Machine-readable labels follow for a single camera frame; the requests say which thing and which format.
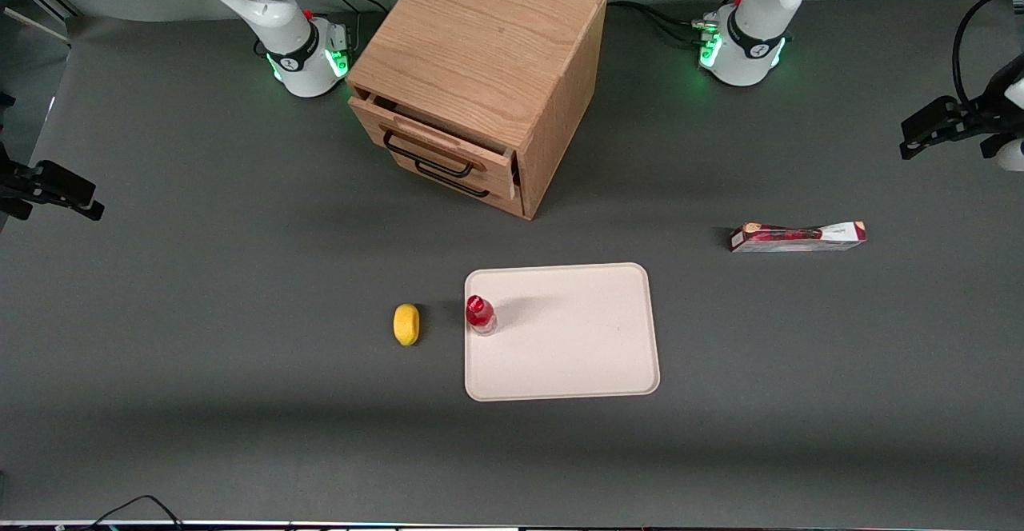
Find beige plastic tray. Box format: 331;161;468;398
463;262;662;402

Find red cookie box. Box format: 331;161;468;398
729;221;868;254

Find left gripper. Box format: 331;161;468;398
899;75;1024;173

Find wooden drawer with short handle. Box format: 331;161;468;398
390;150;526;219

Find wooden drawer with long handle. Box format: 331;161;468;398
349;91;519;201

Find wooden drawer cabinet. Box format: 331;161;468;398
346;0;608;221

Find small red bottle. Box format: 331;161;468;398
466;294;498;337

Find black cables at left arm base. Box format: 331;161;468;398
606;0;749;46

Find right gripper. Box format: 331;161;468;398
0;141;106;222

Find thin black cable at table edge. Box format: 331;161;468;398
80;495;186;531

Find yellow lemon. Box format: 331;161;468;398
393;303;421;347

